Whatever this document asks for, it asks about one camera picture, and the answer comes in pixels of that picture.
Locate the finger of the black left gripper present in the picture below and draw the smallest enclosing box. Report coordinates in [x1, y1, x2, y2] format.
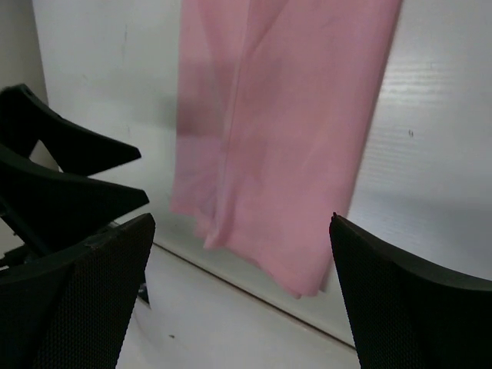
[1, 84, 141, 173]
[1, 146, 149, 255]

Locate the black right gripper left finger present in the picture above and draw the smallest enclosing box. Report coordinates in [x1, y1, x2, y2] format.
[1, 214, 155, 368]

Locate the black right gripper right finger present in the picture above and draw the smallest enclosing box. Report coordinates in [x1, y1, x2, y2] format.
[330, 214, 491, 369]

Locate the pink t-shirt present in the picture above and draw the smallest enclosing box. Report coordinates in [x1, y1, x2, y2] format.
[170, 1, 401, 298]

